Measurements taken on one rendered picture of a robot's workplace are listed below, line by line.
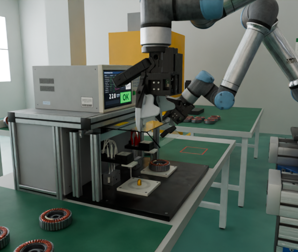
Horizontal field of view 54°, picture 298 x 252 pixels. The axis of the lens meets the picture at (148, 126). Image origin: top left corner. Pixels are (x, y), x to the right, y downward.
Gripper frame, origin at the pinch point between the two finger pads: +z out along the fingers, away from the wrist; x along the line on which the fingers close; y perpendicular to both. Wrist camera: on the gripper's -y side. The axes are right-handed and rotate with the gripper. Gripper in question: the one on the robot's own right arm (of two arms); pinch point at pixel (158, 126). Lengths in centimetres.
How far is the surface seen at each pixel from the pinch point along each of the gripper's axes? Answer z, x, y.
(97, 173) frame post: 16.5, -40.1, 1.0
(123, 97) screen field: -2.2, -10.0, -20.1
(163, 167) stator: 14.8, 0.5, 15.8
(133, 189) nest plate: 19.2, -25.8, 14.5
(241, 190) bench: 46, 141, 75
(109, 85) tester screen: -7.1, -22.4, -24.2
